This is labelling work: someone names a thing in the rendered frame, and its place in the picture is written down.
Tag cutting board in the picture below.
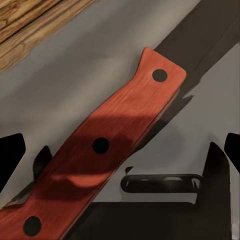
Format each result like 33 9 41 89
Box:
0 0 61 43

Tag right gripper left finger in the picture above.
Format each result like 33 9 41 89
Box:
0 133 26 193

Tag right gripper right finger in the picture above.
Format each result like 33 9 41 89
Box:
224 133 240 173

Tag parer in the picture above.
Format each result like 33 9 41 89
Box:
0 0 240 240

